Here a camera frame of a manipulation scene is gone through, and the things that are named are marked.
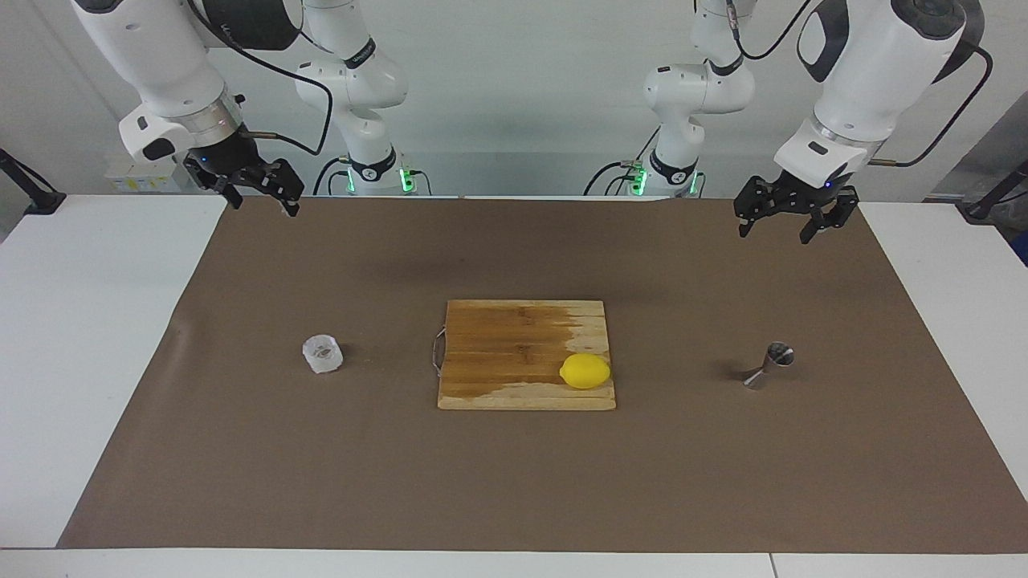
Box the black right arm base cables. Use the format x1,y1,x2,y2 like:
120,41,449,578
313,157,354,196

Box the black left arm base cables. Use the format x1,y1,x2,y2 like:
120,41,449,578
584,128,663,196

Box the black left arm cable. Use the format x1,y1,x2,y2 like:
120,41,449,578
727,0,994,168

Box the steel double jigger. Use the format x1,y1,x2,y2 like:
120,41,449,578
743,342,796,392

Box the black arm base cables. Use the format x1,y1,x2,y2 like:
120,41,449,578
584,128,663,196
313,157,354,196

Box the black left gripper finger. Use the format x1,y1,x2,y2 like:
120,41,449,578
799,189,860,244
733,177,778,239

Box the brown paper table mat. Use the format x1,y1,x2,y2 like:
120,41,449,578
56,195,1028,555

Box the yellow lemon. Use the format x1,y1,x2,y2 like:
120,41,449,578
560,353,612,390

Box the white box with yellow label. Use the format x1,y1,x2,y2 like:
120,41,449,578
104,157,190,193

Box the wooden cutting board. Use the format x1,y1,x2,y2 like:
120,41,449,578
431,299,617,412

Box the black clamp mount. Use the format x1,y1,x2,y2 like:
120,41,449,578
956,159,1028,223
0,149,67,215

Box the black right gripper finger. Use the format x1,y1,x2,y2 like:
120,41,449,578
245,159,304,216
183,154,244,211

